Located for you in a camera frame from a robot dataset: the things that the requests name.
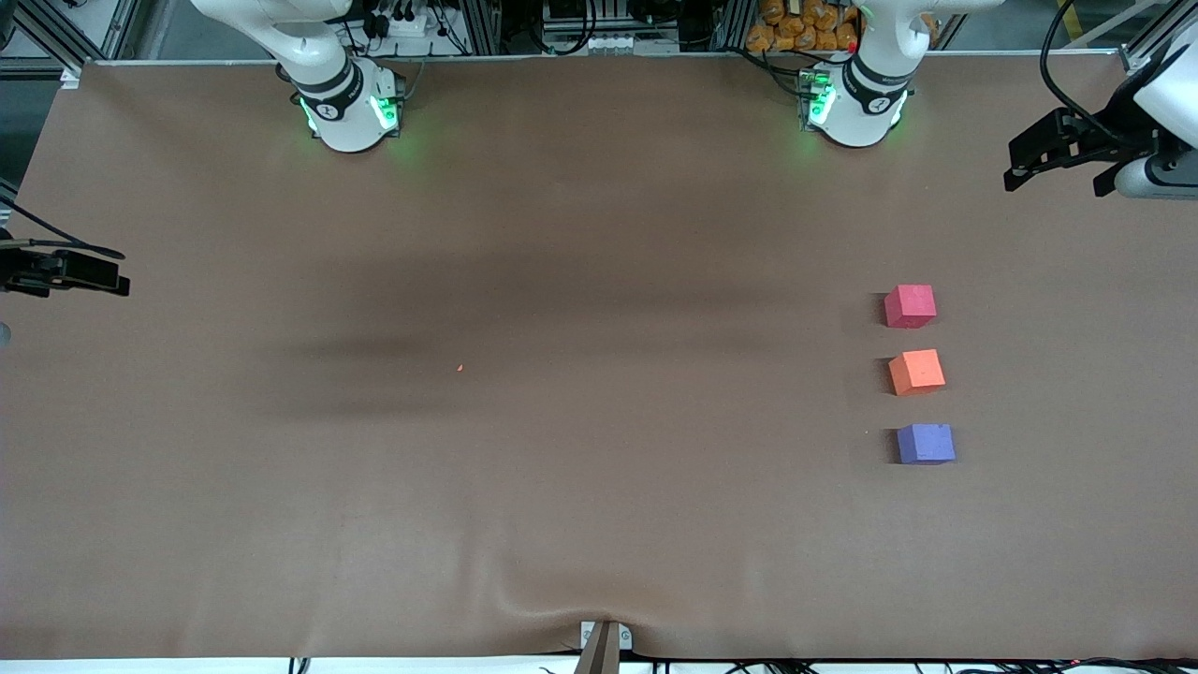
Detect white terminal block row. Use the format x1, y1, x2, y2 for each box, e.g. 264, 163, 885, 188
541, 32, 680, 56

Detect purple foam block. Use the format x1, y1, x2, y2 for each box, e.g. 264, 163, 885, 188
897, 423, 957, 466

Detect red foam block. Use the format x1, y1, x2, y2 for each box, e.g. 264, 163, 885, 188
884, 285, 937, 330

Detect grey metal clamp bracket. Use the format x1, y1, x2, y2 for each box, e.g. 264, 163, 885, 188
579, 621, 635, 652

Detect brown table mat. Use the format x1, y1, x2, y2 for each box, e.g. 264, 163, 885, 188
0, 51, 1198, 662

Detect orange foam block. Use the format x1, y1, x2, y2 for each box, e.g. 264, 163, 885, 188
887, 349, 946, 398

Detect brown strap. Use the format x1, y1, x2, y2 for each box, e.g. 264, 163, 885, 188
573, 623, 622, 674

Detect bag of orange items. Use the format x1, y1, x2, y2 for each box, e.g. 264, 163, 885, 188
745, 0, 862, 53

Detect white power strip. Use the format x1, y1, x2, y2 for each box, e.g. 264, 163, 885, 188
373, 7, 433, 40

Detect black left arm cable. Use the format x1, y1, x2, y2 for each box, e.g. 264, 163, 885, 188
1040, 0, 1129, 127

